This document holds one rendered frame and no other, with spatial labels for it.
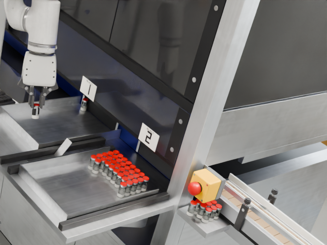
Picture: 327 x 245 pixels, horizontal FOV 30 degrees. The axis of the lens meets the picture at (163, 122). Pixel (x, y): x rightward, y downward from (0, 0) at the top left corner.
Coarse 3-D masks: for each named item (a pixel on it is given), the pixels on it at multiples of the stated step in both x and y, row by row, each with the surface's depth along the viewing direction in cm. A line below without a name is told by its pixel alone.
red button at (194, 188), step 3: (192, 183) 178; (195, 183) 178; (198, 183) 178; (189, 186) 179; (192, 186) 178; (195, 186) 177; (198, 186) 178; (189, 189) 179; (192, 189) 178; (195, 189) 177; (198, 189) 177; (189, 192) 179; (192, 192) 178; (195, 192) 178; (198, 192) 178
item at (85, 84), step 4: (84, 80) 215; (88, 80) 214; (84, 84) 216; (88, 84) 214; (92, 84) 212; (80, 88) 218; (84, 88) 216; (88, 88) 214; (92, 88) 212; (84, 92) 216; (92, 92) 213; (88, 96) 215; (92, 96) 213; (92, 100) 213
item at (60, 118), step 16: (80, 96) 232; (0, 112) 209; (16, 112) 215; (48, 112) 221; (64, 112) 224; (80, 112) 227; (16, 128) 203; (32, 128) 208; (48, 128) 211; (64, 128) 214; (80, 128) 217; (96, 128) 220; (32, 144) 197; (48, 144) 197
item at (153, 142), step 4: (144, 124) 195; (144, 128) 195; (148, 128) 194; (140, 132) 197; (144, 132) 196; (152, 132) 193; (140, 136) 197; (144, 136) 196; (148, 136) 194; (152, 136) 193; (156, 136) 191; (144, 140) 196; (148, 140) 194; (152, 140) 193; (156, 140) 192; (148, 144) 195; (152, 144) 193; (156, 144) 192; (152, 148) 194
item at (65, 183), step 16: (48, 160) 188; (64, 160) 193; (80, 160) 198; (32, 176) 178; (48, 176) 185; (64, 176) 188; (80, 176) 190; (96, 176) 192; (48, 192) 178; (64, 192) 180; (80, 192) 182; (96, 192) 185; (112, 192) 187; (144, 192) 185; (64, 208) 174; (80, 208) 176; (96, 208) 173
